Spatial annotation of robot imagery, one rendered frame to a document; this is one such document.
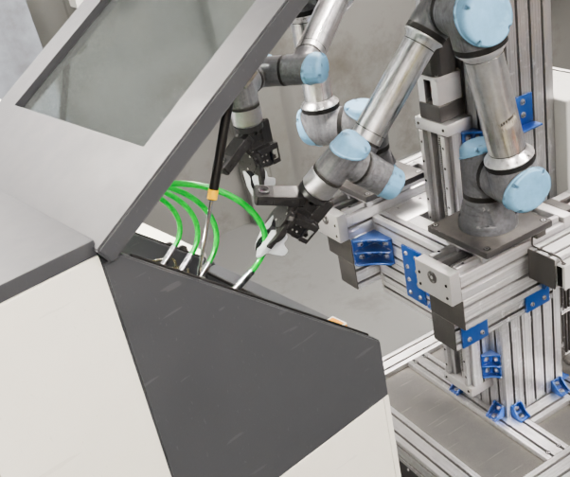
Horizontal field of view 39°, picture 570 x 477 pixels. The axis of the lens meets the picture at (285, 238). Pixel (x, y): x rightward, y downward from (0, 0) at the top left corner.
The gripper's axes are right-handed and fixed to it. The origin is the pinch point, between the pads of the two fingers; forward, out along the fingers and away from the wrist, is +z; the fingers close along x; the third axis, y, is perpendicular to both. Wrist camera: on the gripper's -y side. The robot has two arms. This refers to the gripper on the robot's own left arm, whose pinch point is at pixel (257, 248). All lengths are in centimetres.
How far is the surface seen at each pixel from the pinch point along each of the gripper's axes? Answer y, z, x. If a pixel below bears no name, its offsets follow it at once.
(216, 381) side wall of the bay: -8.2, 8.4, -36.5
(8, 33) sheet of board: -53, 83, 204
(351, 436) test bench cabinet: 36.3, 19.4, -27.4
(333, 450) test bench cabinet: 32.3, 22.2, -30.7
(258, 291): 17.6, 23.3, 17.0
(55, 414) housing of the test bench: -38, 14, -51
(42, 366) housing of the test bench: -43, 7, -48
